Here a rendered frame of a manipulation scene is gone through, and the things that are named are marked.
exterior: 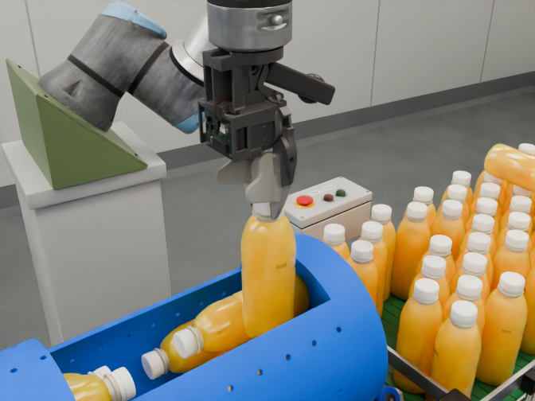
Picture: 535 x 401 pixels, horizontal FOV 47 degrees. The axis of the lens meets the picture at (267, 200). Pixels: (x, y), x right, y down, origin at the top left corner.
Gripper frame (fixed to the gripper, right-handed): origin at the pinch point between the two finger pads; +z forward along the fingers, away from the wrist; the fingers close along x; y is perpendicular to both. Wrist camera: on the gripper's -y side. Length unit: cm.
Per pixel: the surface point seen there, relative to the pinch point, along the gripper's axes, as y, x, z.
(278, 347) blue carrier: 5.1, 8.8, 15.1
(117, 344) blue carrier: 16.9, -14.6, 24.8
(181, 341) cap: 11.1, -5.5, 21.1
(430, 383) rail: -24.2, 11.5, 37.1
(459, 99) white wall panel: -372, -231, 132
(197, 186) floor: -125, -237, 135
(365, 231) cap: -33.5, -13.6, 23.9
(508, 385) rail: -34, 20, 37
